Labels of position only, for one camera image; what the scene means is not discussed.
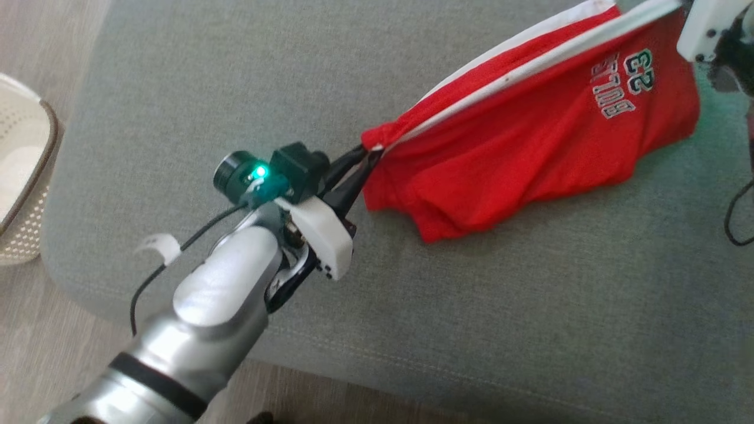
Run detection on white cable tag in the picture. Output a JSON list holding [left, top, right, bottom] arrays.
[[134, 233, 182, 267]]

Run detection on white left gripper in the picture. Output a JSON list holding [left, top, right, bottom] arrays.
[[273, 144, 384, 281]]

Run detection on beige perforated laundry basket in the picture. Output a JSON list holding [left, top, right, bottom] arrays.
[[0, 72, 64, 267]]

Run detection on red shorts with 23 print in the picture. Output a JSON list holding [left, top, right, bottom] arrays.
[[361, 0, 702, 244]]

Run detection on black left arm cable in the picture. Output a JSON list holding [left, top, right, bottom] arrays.
[[130, 202, 248, 337]]

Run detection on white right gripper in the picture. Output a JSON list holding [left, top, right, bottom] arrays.
[[676, 0, 754, 98]]

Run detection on large grey sofa ottoman seat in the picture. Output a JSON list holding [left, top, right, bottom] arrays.
[[41, 0, 754, 424]]

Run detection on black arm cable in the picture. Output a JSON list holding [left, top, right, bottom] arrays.
[[723, 177, 754, 247], [130, 202, 248, 337]]

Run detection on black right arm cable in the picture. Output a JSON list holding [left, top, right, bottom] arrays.
[[723, 177, 754, 247]]

